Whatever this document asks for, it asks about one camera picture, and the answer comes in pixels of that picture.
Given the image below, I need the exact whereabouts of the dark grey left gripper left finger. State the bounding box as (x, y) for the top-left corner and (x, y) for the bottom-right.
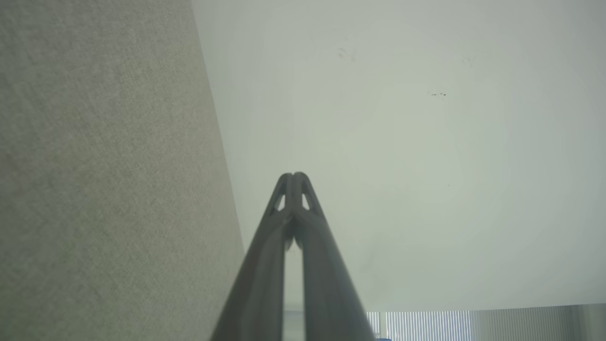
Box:
(211, 173), (295, 341)

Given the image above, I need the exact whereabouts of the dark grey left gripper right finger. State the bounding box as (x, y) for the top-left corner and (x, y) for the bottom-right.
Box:
(293, 172), (377, 341)

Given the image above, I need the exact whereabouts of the white slatted window blind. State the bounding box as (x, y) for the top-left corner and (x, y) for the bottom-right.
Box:
(367, 303), (606, 341)

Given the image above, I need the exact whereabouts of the grey-green fabric sofa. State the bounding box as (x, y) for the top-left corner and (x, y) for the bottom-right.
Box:
(0, 0), (247, 341)

